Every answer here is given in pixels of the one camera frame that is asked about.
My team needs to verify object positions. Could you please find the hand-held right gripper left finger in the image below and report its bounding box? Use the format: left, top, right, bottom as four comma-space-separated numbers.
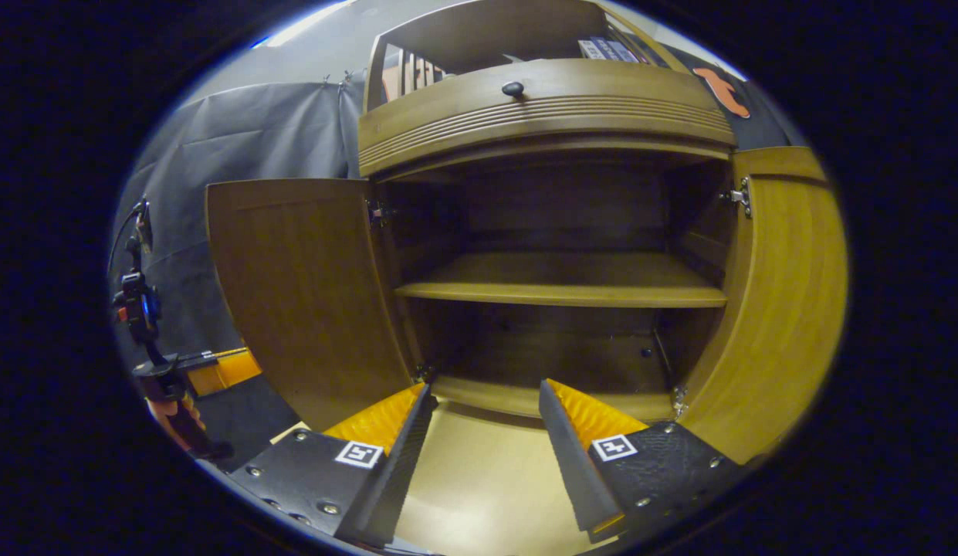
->
225, 382, 439, 548

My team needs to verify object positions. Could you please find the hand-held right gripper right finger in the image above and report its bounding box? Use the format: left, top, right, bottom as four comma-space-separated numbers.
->
537, 378, 750, 544

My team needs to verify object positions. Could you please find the wooden shoe cabinet door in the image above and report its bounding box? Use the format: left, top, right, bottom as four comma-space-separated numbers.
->
205, 178, 418, 433
675, 145, 850, 466

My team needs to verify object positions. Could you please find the wooden double-door shoe cabinet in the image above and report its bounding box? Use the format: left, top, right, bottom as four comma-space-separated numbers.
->
205, 0, 850, 466

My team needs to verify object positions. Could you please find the wooden inner cabinet shelf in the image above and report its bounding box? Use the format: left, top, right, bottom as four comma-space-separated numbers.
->
394, 251, 729, 310

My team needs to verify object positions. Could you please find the wooden cabinet drawer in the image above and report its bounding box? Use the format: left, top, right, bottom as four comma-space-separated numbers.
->
357, 58, 738, 180

